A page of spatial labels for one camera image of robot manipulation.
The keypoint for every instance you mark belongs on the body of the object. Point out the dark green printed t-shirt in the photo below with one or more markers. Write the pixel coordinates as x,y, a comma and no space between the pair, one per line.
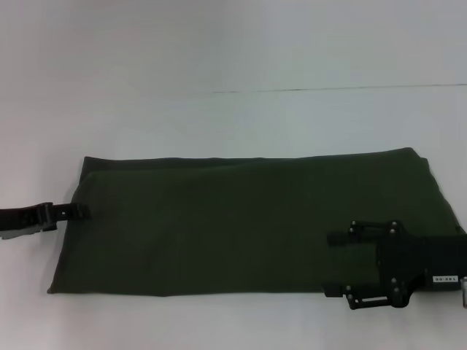
219,218

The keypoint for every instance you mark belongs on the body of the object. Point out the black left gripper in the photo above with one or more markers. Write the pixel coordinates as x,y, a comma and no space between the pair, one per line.
25,218

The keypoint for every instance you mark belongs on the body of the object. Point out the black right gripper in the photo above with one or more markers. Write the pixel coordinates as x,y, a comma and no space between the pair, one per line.
416,262

